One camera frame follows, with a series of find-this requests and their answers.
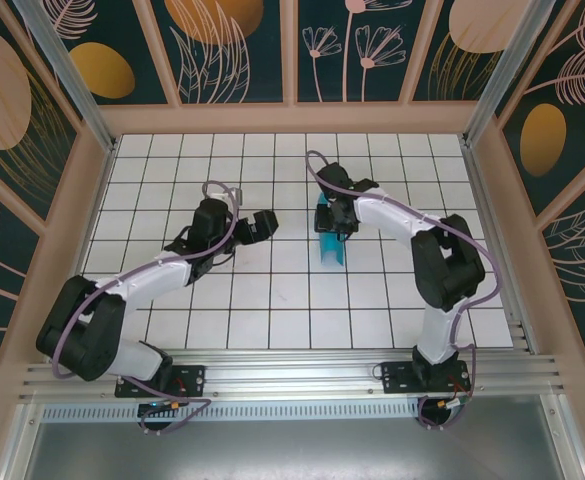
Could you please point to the aluminium corner post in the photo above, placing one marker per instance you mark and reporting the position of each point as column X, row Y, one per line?
column 67, row 75
column 508, row 75

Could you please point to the teal blue cloth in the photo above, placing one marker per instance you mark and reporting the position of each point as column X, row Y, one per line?
column 333, row 252

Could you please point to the aluminium front rail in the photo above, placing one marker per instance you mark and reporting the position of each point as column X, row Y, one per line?
column 292, row 375

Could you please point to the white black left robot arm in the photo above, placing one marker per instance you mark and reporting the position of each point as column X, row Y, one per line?
column 147, row 285

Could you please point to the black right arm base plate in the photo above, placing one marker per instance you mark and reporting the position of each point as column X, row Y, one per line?
column 397, row 377

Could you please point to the grey metal panel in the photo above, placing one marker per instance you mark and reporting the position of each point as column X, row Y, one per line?
column 292, row 450

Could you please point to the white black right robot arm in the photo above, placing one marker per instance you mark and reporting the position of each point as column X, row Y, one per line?
column 387, row 215

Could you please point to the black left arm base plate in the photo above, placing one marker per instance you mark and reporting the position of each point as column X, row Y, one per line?
column 192, row 380

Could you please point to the aluminium side rail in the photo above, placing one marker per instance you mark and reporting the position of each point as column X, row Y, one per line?
column 80, row 250
column 499, row 250

